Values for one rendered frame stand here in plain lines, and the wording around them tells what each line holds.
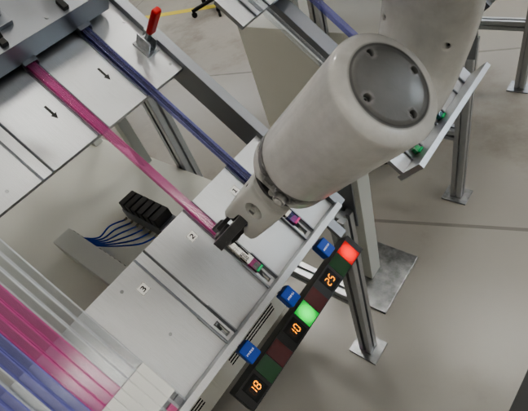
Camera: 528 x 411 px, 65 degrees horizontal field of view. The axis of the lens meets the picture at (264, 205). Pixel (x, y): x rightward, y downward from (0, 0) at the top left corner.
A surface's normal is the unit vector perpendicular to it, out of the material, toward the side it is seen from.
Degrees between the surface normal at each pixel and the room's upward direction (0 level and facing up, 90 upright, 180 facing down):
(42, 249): 0
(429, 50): 85
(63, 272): 0
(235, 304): 43
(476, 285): 0
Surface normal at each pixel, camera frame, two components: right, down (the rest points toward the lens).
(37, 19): 0.32, -0.29
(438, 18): -0.50, 0.86
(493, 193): -0.27, -0.66
